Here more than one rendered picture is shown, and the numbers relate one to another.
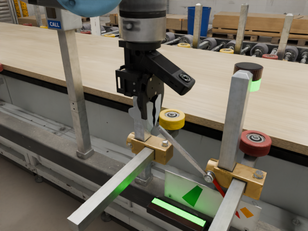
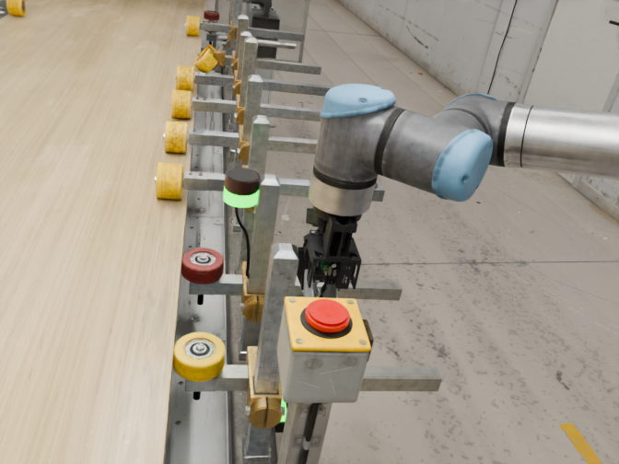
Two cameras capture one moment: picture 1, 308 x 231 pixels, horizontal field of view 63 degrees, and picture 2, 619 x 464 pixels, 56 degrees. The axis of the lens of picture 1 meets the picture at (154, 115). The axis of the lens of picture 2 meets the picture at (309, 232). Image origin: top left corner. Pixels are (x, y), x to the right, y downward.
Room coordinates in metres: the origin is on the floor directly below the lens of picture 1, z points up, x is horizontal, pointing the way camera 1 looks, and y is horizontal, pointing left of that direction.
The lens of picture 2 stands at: (1.07, 0.53, 1.56)
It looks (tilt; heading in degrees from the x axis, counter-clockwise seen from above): 31 degrees down; 226
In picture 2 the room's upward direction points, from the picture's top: 10 degrees clockwise
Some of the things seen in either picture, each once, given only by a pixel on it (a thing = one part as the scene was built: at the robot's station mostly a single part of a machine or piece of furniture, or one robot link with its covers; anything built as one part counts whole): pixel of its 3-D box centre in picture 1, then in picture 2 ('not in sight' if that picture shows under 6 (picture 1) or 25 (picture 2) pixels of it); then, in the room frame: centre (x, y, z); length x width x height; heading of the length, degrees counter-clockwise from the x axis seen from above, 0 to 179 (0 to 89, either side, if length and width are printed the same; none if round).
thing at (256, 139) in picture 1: (251, 153); (201, 280); (0.56, -0.27, 0.85); 0.08 x 0.08 x 0.11
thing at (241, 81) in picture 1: (226, 164); (256, 287); (0.49, -0.18, 0.87); 0.03 x 0.03 x 0.48; 59
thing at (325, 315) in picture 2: not in sight; (326, 318); (0.76, 0.25, 1.22); 0.04 x 0.04 x 0.02
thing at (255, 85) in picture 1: (245, 81); (240, 193); (0.53, -0.21, 1.07); 0.06 x 0.06 x 0.02
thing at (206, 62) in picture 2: not in sight; (206, 62); (-0.08, -1.34, 0.93); 0.09 x 0.08 x 0.09; 149
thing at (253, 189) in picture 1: (234, 175); (253, 290); (0.48, -0.20, 0.85); 0.13 x 0.06 x 0.05; 59
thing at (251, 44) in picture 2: not in sight; (244, 120); (0.10, -0.82, 0.92); 0.03 x 0.03 x 0.48; 59
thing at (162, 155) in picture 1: (149, 146); (262, 386); (0.61, 0.01, 0.84); 0.13 x 0.06 x 0.05; 59
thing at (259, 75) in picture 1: (247, 71); (241, 180); (0.53, -0.21, 1.10); 0.06 x 0.06 x 0.02
